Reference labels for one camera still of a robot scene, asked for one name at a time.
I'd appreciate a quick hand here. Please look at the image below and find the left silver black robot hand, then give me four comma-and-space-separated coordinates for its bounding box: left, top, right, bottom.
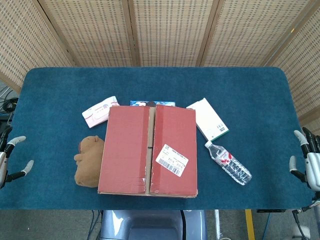
0, 126, 35, 190

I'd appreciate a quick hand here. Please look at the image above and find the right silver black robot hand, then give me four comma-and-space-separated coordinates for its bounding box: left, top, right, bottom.
289, 126, 320, 192

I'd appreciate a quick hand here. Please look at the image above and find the red cardboard box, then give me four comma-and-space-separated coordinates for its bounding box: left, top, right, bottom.
97, 104, 199, 199

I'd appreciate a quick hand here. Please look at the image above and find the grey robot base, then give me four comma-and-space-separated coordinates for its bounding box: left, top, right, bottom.
99, 209, 208, 240

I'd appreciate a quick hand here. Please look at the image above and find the white green flat box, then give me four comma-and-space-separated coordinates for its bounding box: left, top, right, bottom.
186, 97, 230, 141

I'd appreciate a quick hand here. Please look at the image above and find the blue snack packet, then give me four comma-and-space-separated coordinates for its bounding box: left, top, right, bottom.
129, 100, 177, 108

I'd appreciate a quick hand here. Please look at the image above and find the black bar under table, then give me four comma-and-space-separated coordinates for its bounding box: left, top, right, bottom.
256, 208, 286, 214

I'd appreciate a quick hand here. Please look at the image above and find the clear plastic water bottle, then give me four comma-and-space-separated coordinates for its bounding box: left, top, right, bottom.
204, 140, 253, 186

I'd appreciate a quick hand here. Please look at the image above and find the brown plush toy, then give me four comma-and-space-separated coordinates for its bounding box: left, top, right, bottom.
73, 135, 105, 188

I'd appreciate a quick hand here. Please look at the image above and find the blue carpeted table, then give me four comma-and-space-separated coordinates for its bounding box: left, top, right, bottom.
0, 66, 320, 211

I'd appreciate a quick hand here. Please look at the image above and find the pink white tissue pack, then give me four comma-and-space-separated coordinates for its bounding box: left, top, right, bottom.
81, 95, 120, 129

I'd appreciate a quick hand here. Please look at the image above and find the white pole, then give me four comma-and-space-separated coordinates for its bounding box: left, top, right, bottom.
214, 209, 222, 240

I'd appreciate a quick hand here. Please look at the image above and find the woven bamboo folding screen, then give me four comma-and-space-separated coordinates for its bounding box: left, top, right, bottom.
0, 0, 320, 127

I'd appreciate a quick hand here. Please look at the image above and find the black cable coil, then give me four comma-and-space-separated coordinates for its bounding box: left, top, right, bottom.
1, 96, 19, 113

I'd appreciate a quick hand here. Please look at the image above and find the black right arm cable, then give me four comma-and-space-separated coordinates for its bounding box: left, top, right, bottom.
291, 199, 316, 240

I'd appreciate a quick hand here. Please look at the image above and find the blue cable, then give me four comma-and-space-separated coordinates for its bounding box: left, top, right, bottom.
261, 212, 273, 240

